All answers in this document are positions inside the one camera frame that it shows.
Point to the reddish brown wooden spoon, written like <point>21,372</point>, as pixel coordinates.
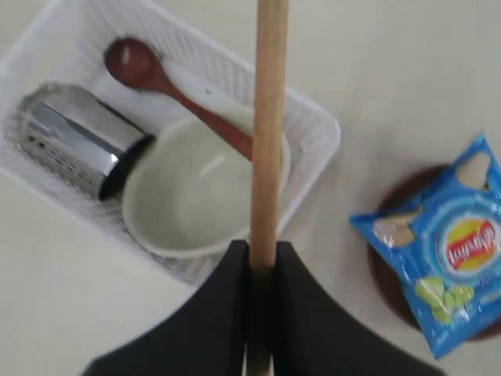
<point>134,64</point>

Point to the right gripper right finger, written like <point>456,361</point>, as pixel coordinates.
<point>313,335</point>

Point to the brown round plate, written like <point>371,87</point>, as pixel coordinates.
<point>387,282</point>

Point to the white bowl dark rim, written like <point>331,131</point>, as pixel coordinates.
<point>189,195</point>

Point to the wooden chopstick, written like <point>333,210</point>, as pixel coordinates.
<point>271,59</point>

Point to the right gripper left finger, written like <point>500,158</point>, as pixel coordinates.
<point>206,336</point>

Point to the blue chips bag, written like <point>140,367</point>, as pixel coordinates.
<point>449,309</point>

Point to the shiny metal container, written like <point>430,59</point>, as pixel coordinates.
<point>80,138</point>

